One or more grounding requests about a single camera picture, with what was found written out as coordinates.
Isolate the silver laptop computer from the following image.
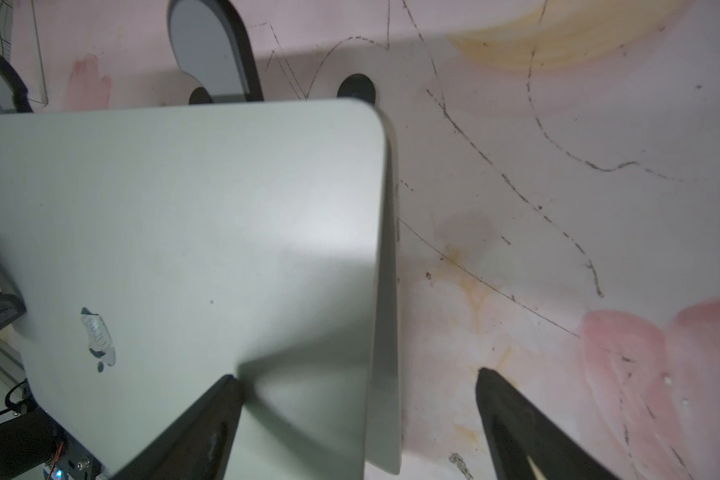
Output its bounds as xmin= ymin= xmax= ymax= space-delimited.
xmin=0 ymin=99 xmax=402 ymax=479

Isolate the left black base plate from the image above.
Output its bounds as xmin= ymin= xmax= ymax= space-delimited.
xmin=0 ymin=409 xmax=106 ymax=479

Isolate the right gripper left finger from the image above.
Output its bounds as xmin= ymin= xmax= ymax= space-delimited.
xmin=115 ymin=375 xmax=244 ymax=480

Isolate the grey folding laptop stand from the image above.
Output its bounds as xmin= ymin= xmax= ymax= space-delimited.
xmin=0 ymin=0 xmax=378 ymax=115

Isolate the floral pink table mat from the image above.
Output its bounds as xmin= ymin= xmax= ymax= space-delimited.
xmin=11 ymin=0 xmax=720 ymax=480

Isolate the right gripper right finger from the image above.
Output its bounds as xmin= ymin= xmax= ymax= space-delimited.
xmin=475 ymin=368 xmax=615 ymax=479

